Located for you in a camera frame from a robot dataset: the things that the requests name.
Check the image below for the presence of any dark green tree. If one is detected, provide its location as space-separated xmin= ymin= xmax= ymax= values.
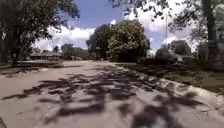
xmin=85 ymin=23 xmax=114 ymax=61

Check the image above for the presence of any big leafy tree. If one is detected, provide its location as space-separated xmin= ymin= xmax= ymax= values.
xmin=107 ymin=18 xmax=152 ymax=63

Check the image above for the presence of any grey asphalt road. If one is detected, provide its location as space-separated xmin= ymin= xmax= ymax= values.
xmin=0 ymin=60 xmax=224 ymax=128

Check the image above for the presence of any row of distant trees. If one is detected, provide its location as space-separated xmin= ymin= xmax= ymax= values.
xmin=33 ymin=43 xmax=92 ymax=61

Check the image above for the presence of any tall thin pole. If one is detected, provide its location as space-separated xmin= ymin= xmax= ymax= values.
xmin=164 ymin=13 xmax=169 ymax=48

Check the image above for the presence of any low building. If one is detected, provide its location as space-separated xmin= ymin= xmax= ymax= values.
xmin=29 ymin=51 xmax=64 ymax=62

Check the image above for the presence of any round bushy tree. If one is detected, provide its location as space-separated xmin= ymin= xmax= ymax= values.
xmin=168 ymin=39 xmax=193 ymax=57

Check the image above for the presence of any pale concrete kerb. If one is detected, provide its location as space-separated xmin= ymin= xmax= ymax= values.
xmin=114 ymin=65 xmax=224 ymax=111

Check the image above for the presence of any grass verge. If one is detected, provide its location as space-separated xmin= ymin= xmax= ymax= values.
xmin=119 ymin=62 xmax=224 ymax=95

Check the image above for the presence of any grass strip with kerb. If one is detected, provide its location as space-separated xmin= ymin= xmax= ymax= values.
xmin=0 ymin=62 xmax=81 ymax=78

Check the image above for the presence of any large dark tree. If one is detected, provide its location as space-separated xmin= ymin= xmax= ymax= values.
xmin=0 ymin=0 xmax=81 ymax=68

